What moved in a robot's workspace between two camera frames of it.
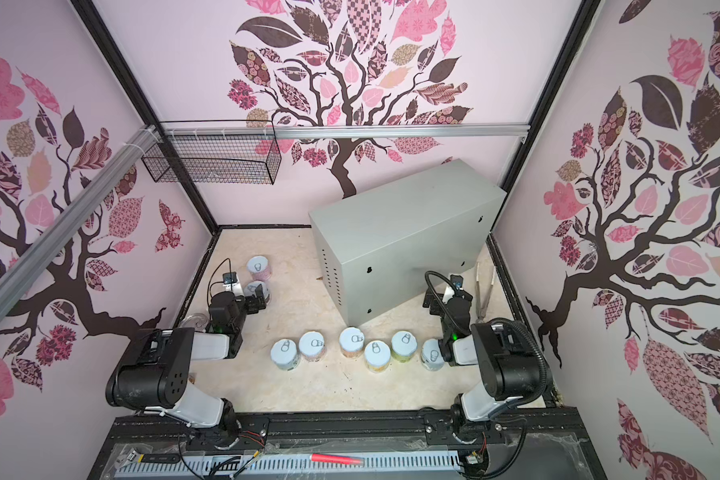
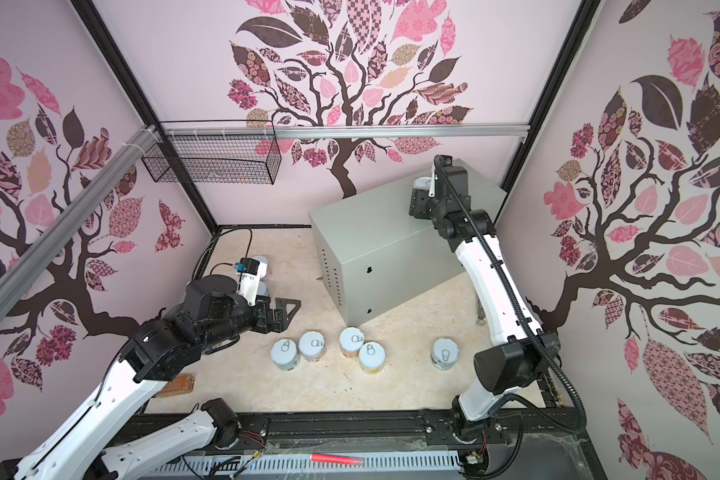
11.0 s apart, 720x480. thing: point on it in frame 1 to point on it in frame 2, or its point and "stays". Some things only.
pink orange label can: x=312 y=345 stays
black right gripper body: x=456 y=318 to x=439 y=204
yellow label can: x=376 y=356 stays
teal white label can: x=250 y=289 stays
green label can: x=403 y=345 to x=423 y=182
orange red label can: x=351 y=341 stays
